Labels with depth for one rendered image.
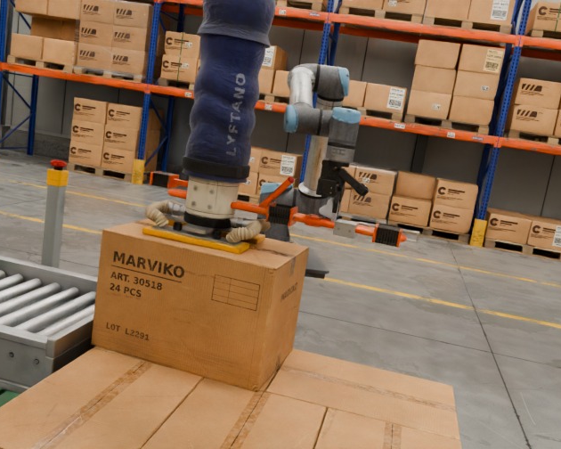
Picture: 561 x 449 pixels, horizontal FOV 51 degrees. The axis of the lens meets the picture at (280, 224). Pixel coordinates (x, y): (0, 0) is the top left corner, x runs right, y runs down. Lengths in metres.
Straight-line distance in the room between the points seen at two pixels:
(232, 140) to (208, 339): 0.63
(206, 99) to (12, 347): 0.99
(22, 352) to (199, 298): 0.58
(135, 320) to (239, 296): 0.38
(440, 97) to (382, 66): 1.70
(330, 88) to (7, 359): 1.58
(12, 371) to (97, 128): 8.41
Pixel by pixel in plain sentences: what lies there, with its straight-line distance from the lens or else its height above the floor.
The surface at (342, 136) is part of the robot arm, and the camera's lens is 1.87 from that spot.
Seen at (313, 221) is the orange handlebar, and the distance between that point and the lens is 1.89.
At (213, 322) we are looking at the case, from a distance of 1.87.
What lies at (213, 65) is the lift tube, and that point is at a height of 1.51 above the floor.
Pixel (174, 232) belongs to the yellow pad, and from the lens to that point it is 1.93.
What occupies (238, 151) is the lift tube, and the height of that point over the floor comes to 1.26.
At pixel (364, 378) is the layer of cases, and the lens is 2.14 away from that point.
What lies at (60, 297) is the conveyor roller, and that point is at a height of 0.54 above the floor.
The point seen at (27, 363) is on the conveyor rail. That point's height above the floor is 0.51.
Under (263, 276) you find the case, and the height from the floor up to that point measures 0.91.
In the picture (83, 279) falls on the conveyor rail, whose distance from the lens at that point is 2.64.
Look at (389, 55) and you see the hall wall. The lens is 10.40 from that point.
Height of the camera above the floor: 1.38
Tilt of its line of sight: 10 degrees down
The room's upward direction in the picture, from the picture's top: 9 degrees clockwise
